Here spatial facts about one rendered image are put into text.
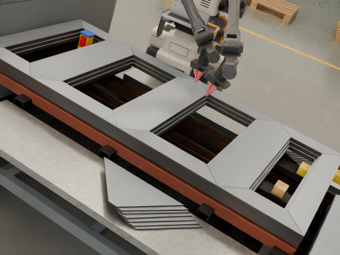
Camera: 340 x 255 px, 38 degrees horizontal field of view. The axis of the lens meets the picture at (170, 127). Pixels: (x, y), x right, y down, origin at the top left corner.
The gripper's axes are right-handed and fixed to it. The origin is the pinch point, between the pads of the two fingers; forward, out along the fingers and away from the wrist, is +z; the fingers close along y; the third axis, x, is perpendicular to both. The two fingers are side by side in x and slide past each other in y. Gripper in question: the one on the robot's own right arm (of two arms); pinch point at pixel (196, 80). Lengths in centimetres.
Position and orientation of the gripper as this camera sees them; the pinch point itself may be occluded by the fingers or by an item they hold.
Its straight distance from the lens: 244.2
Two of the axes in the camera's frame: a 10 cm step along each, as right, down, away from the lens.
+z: -2.9, 8.3, 4.8
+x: 4.8, -3.1, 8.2
